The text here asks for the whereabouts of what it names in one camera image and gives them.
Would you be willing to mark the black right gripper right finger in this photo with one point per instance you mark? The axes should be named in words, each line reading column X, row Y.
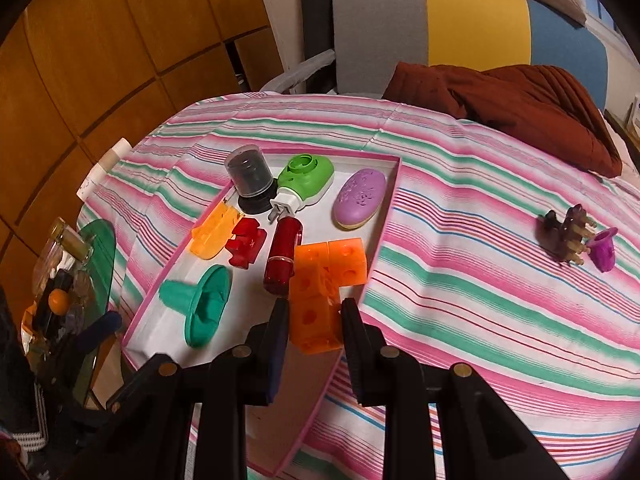
column 428, row 407

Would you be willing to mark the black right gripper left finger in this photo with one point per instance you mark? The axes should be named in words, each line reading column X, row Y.
column 173, row 422

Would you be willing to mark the teal plastic spool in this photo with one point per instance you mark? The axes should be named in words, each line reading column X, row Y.
column 202, row 304

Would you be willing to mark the orange plastic trough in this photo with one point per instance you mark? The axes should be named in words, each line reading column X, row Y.
column 213, row 233

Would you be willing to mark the red metallic cylinder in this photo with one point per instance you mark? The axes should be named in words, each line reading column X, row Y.
column 280, row 263

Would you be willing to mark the red block piece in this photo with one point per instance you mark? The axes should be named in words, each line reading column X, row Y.
column 246, row 242

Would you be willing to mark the orange cube block piece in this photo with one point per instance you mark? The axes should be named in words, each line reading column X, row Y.
column 320, row 271

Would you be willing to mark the purple oval case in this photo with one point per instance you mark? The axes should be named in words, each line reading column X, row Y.
column 359, row 198

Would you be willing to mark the green white plug-in device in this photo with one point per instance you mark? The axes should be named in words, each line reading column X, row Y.
column 302, row 182

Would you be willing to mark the striped pink bed cover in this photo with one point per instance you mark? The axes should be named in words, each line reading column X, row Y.
column 461, row 275

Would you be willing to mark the green glass side table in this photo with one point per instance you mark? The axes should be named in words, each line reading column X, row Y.
column 93, row 278

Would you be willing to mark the brown knobbed massage brush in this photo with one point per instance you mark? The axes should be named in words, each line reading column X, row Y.
column 565, row 240

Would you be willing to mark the purple plastic cup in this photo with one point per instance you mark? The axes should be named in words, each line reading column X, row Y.
column 602, row 250

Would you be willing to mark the pink rimmed white tray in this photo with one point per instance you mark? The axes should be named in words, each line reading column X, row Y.
column 275, row 433

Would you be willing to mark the dark clear lidded container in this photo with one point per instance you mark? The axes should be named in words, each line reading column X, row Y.
column 252, row 179

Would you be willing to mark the dark red quilted jacket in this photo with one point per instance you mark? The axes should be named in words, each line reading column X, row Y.
column 543, row 106

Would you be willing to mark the grey yellow blue headboard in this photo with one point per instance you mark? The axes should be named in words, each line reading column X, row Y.
column 370, row 37

